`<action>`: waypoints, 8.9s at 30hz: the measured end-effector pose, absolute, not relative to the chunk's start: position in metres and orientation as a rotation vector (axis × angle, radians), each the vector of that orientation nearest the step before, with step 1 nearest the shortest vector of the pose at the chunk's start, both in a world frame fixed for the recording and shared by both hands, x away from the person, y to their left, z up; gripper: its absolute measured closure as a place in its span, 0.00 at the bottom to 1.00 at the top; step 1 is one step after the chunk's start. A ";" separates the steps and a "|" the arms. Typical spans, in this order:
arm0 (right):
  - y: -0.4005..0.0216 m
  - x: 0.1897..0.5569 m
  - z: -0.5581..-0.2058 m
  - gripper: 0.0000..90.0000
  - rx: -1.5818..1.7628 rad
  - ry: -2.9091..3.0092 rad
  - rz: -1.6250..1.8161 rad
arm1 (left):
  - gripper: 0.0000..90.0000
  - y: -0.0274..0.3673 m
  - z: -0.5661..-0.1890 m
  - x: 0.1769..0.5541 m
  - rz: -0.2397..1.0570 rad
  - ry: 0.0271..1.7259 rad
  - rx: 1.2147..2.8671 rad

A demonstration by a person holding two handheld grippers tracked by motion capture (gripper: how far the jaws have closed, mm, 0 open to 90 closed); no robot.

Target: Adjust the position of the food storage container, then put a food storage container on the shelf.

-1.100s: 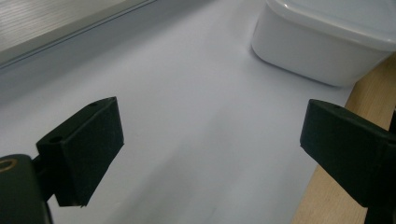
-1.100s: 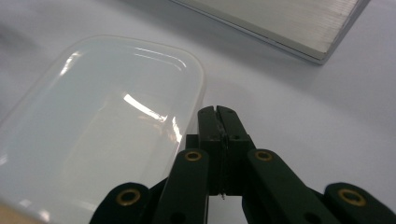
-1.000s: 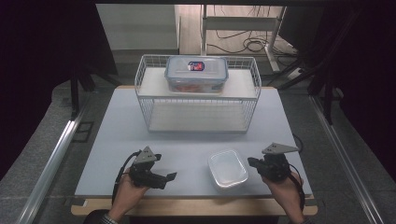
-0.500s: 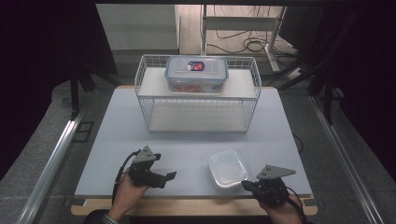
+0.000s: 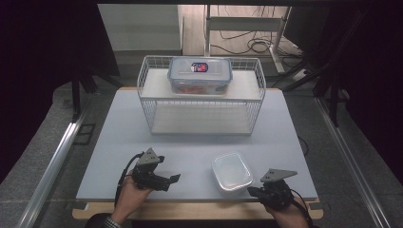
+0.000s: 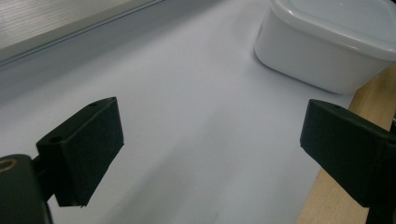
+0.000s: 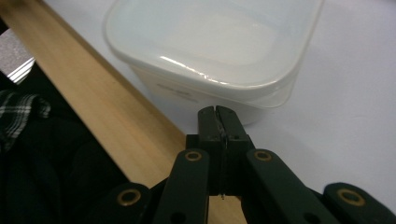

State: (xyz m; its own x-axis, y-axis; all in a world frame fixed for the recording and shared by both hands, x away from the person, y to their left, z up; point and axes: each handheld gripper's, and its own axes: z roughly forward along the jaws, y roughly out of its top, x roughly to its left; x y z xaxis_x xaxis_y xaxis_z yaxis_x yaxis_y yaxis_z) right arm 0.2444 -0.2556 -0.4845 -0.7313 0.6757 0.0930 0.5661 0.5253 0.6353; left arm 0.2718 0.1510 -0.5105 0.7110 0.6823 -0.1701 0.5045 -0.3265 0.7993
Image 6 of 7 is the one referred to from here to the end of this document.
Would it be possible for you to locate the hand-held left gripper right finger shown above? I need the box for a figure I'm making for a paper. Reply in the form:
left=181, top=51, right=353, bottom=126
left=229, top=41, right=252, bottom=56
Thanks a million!
left=299, top=98, right=396, bottom=224

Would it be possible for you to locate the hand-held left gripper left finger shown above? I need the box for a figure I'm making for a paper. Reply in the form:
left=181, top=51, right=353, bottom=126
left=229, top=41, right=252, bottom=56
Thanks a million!
left=31, top=96, right=125, bottom=208

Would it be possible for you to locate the white wire rack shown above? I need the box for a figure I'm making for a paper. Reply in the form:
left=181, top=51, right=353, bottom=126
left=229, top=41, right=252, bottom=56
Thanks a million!
left=0, top=0, right=166, bottom=67

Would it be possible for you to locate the white plastic container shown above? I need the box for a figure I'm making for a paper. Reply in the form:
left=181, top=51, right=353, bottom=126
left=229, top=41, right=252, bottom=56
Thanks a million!
left=253, top=0, right=396, bottom=95

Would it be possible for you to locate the white table mat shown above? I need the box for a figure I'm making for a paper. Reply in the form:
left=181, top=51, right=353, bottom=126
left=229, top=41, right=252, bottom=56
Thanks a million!
left=0, top=0, right=355, bottom=224

